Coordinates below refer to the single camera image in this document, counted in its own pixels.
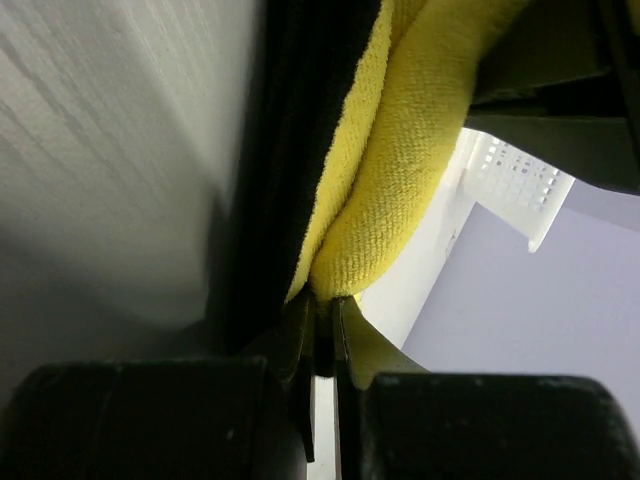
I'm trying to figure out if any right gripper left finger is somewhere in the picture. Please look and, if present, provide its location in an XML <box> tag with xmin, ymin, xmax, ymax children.
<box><xmin>240</xmin><ymin>290</ymin><xmax>316</xmax><ymax>463</ymax></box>

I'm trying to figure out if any grey and yellow towel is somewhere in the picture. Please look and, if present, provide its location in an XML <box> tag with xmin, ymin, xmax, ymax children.
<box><xmin>224</xmin><ymin>1</ymin><xmax>525</xmax><ymax>352</ymax></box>

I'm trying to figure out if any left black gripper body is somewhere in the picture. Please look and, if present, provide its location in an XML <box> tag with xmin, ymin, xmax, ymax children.
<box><xmin>465</xmin><ymin>0</ymin><xmax>639</xmax><ymax>195</ymax></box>

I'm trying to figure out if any white plastic basket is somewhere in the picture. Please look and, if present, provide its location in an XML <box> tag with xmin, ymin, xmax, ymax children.
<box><xmin>452</xmin><ymin>127</ymin><xmax>577</xmax><ymax>254</ymax></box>

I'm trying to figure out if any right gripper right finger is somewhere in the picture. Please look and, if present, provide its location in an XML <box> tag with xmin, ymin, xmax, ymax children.
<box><xmin>330</xmin><ymin>297</ymin><xmax>428</xmax><ymax>479</ymax></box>

